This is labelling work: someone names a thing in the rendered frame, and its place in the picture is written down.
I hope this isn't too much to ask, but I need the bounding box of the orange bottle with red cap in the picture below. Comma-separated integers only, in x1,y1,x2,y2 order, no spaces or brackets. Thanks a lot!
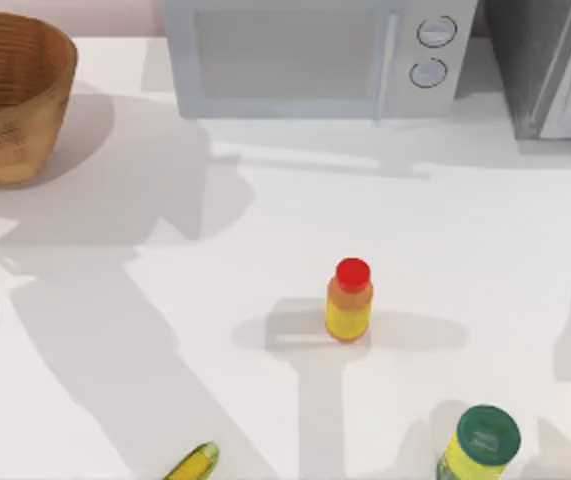
324,257,374,345

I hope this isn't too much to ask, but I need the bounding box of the microwave door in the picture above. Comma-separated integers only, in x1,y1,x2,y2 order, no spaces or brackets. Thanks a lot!
161,0,399,121

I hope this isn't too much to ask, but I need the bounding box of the pale microwave oven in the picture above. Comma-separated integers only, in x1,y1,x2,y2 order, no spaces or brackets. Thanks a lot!
160,0,480,125

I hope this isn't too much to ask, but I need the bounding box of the microwave knob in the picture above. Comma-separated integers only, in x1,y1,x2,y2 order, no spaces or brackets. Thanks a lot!
416,14,458,49
408,56,449,90

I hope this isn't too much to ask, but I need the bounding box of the yellow and green bottle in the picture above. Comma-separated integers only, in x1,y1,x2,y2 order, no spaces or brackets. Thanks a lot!
162,441,221,480

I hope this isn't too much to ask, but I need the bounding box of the wooden basket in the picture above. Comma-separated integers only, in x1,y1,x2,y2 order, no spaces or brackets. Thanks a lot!
0,11,79,190

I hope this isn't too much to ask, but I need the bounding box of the yellow bottle with green cap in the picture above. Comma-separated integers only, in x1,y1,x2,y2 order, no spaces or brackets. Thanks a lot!
435,404,522,480

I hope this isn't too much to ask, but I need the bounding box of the microwave door handle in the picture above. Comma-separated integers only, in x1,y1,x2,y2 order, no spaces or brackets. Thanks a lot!
375,12,399,125

